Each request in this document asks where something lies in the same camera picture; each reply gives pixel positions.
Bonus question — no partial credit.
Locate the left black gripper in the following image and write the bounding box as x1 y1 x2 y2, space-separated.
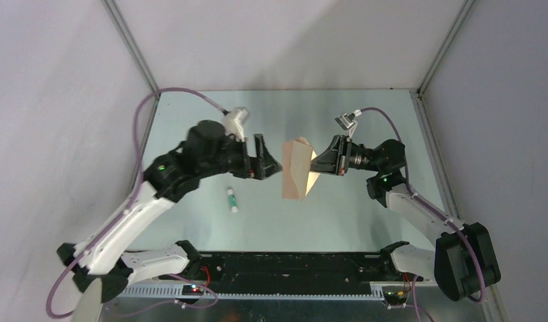
200 133 282 180

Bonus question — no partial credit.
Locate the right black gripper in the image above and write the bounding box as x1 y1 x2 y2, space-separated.
305 135 382 176

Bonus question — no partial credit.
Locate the tan paper envelope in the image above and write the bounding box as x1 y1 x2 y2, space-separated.
282 137 320 200

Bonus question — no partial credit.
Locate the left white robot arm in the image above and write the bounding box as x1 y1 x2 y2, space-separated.
57 120 282 303

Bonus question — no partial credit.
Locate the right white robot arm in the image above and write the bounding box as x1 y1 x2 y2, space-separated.
311 135 501 301

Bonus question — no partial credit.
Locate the white green glue stick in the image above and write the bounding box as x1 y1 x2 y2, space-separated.
227 188 239 213

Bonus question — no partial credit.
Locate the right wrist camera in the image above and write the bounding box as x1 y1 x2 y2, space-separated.
335 113 358 138

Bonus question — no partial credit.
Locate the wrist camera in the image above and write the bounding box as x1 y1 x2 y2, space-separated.
221 107 250 142
335 113 358 138

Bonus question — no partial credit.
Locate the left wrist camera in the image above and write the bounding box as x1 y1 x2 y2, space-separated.
221 107 250 142

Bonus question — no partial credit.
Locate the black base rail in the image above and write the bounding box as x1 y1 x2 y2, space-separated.
183 252 404 297

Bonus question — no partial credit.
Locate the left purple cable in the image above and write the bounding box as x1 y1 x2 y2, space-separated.
45 87 230 319

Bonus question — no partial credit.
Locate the purple cable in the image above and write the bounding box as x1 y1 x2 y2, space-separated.
45 87 230 319
353 107 487 322

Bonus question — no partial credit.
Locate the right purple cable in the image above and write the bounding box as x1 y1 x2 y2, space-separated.
353 107 487 322

